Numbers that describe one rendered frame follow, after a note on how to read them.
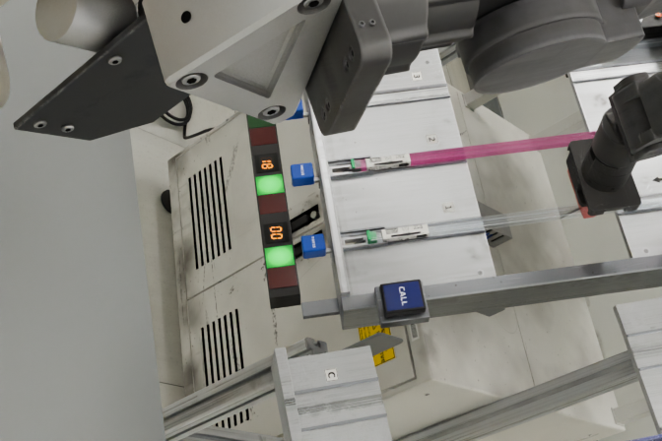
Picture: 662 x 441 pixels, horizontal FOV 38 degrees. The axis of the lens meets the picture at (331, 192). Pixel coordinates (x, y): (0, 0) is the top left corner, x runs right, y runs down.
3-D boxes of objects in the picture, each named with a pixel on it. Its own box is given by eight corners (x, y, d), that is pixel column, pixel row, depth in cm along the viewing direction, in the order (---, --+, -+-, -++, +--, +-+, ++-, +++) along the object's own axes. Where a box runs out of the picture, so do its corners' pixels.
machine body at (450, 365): (167, 490, 179) (431, 378, 146) (148, 171, 214) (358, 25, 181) (386, 512, 224) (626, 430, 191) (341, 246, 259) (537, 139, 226)
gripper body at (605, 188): (614, 143, 124) (629, 109, 117) (638, 212, 119) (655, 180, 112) (564, 149, 123) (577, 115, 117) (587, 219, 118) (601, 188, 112)
